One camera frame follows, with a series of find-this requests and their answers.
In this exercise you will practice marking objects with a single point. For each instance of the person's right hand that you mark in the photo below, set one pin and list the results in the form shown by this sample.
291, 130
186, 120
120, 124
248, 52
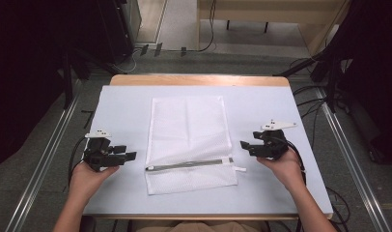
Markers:
285, 167

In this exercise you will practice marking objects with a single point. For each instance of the white mesh laundry bag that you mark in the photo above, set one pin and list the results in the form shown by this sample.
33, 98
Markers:
190, 135

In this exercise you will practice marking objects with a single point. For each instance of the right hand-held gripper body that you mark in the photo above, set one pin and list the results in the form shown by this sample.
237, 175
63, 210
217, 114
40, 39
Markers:
272, 145

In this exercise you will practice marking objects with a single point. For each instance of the light blue table mat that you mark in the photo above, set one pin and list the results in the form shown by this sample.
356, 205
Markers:
120, 112

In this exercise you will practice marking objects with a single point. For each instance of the wooden table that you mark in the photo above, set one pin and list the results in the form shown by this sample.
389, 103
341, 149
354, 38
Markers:
197, 80

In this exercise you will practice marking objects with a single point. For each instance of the person's beige pants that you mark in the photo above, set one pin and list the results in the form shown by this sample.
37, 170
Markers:
197, 227

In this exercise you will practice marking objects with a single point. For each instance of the black metal stand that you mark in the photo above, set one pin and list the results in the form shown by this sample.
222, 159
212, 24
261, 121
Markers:
70, 74
329, 74

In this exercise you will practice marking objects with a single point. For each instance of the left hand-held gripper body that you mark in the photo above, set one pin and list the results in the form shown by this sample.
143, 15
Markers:
97, 154

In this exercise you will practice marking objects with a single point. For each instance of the metal floor rail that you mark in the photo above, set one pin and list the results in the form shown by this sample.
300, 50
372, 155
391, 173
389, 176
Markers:
46, 154
351, 154

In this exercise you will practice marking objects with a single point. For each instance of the black equipment cabinet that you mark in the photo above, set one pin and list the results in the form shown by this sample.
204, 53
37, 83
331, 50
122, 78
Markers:
120, 25

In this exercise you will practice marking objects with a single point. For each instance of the dark curtain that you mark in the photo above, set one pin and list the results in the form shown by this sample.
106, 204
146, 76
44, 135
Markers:
374, 64
23, 64

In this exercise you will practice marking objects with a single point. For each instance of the light wooden bench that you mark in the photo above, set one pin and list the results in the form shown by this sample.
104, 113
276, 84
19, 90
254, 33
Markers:
268, 9

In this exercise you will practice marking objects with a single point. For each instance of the person's left hand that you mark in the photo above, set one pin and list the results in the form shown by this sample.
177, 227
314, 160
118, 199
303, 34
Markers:
89, 177

